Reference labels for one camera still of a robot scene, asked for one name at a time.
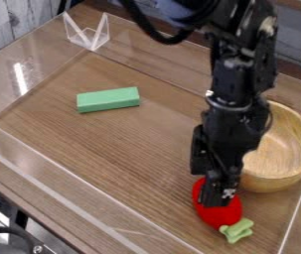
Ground red plush strawberry toy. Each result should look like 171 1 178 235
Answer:
191 177 256 245

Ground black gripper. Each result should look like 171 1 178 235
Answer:
190 96 272 207

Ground light wooden bowl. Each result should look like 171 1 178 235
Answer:
240 101 301 193

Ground black cable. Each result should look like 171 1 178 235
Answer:
119 0 221 46

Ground green rectangular block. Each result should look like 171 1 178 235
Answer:
76 86 140 113

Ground clear acrylic tray walls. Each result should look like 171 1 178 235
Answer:
0 6 301 254

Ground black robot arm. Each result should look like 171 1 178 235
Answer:
158 0 277 207

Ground black table frame bracket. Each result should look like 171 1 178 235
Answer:
8 208 56 254

